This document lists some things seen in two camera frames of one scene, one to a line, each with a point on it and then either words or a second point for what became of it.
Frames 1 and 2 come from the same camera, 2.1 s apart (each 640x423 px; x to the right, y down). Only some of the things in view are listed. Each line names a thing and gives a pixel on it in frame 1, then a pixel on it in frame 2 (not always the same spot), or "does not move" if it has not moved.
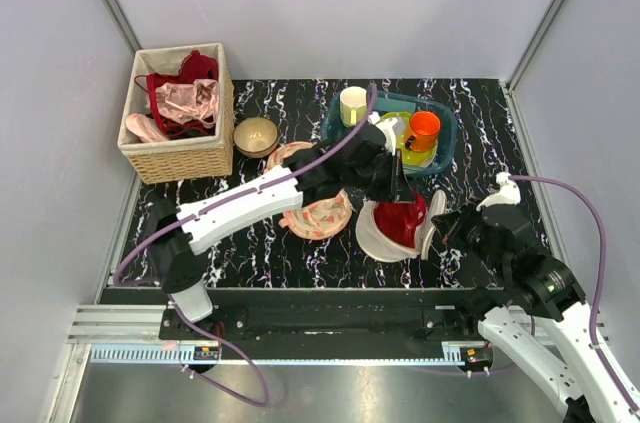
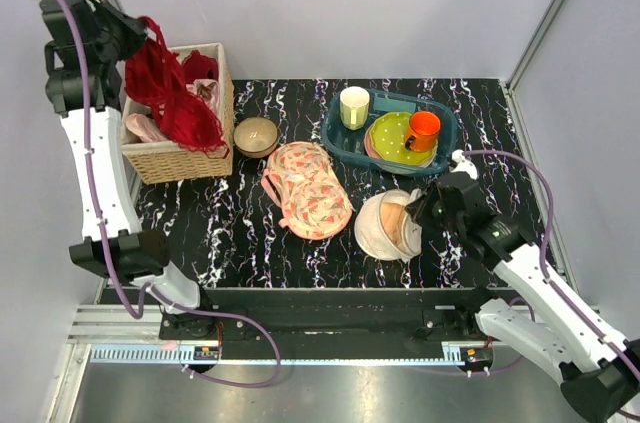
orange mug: x=424 y=129 does not move
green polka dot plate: x=411 y=159 does not move
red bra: x=401 y=220 → x=156 y=77
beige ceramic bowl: x=255 y=137 does not move
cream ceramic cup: x=353 y=106 does not move
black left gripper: x=397 y=188 → x=134 y=28
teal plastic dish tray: x=389 y=103 does not move
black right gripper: x=450 y=224 → x=419 y=209
